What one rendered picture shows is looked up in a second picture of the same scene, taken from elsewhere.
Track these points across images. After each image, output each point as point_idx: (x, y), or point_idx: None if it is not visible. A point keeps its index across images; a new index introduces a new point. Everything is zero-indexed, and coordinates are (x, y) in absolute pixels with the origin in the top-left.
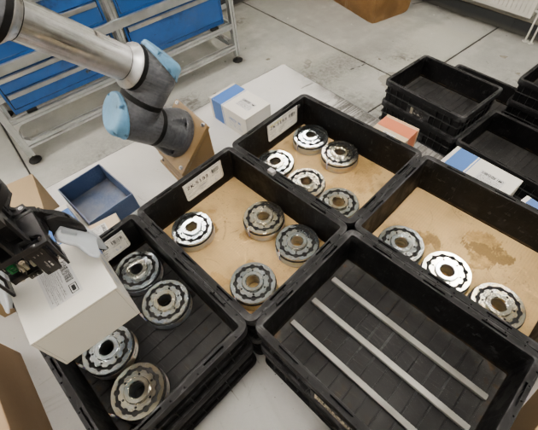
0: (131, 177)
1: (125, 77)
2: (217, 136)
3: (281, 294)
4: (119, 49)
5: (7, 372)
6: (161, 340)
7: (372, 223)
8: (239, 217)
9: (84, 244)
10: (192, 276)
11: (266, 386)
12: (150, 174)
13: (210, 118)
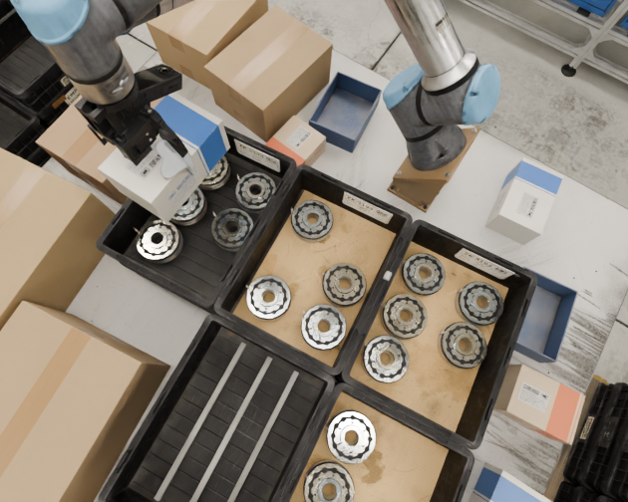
0: (385, 126)
1: (427, 76)
2: (475, 189)
3: (244, 328)
4: (443, 53)
5: None
6: (204, 238)
7: (363, 401)
8: (343, 258)
9: (168, 162)
10: (243, 243)
11: None
12: (396, 142)
13: (504, 169)
